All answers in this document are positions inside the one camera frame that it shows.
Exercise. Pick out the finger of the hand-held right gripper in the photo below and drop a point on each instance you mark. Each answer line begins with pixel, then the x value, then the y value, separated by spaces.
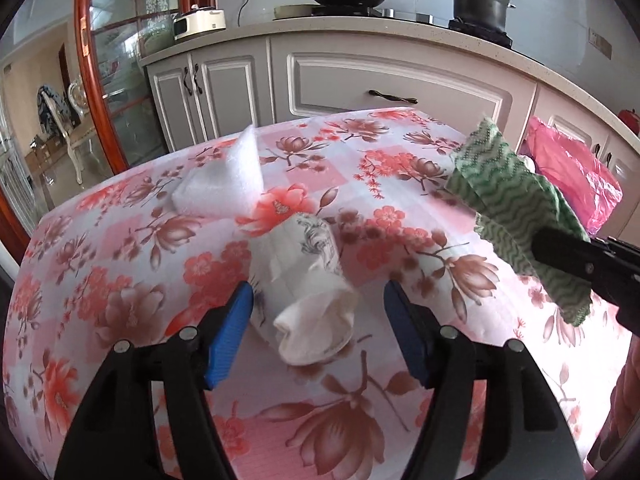
pixel 565 255

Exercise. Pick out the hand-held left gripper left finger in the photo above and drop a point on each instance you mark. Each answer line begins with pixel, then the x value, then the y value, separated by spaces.
pixel 227 340

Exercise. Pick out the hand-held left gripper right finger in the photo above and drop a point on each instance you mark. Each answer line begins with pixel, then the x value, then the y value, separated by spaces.
pixel 407 335

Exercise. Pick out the green wavy patterned cloth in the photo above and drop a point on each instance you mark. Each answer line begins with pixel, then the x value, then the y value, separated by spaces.
pixel 510 200

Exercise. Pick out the printed white tissue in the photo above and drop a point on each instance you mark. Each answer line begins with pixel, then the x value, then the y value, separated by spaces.
pixel 310 320

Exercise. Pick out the waste bin with pink liner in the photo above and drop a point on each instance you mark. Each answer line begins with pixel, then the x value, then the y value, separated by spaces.
pixel 575 170

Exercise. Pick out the person's right hand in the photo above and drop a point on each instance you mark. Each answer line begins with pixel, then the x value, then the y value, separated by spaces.
pixel 629 395

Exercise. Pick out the floral tablecloth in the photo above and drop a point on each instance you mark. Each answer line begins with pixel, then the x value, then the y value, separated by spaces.
pixel 150 280

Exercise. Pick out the red round jar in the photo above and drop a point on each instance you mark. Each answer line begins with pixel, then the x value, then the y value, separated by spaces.
pixel 631 121

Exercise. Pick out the white foam piece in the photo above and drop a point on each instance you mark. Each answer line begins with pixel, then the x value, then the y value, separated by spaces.
pixel 220 185

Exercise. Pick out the white ornate chair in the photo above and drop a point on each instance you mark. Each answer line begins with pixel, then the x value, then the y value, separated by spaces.
pixel 75 140

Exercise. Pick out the dark cooking pot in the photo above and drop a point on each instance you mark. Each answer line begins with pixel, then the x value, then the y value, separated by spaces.
pixel 477 10

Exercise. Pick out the white drawer front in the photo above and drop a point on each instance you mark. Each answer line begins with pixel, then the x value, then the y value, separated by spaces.
pixel 350 75

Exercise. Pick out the wooden framed glass door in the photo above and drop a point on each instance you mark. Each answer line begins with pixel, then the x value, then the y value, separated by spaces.
pixel 95 85

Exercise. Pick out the dark patterned garment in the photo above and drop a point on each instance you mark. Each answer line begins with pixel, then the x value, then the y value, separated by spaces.
pixel 50 107

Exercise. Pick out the black gas stove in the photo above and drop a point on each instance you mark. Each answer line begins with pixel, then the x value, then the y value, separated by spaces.
pixel 400 12

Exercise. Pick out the white rice cooker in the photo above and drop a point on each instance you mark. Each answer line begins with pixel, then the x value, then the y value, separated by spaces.
pixel 200 22

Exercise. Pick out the double wall socket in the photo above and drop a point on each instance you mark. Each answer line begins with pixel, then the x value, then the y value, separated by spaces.
pixel 601 45

